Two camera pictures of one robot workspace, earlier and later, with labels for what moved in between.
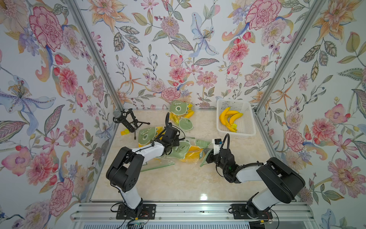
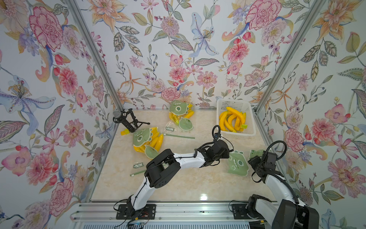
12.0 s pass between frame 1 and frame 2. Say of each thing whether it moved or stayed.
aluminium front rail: stayed
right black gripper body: moved
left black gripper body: moved
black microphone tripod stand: stayed
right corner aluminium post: stayed
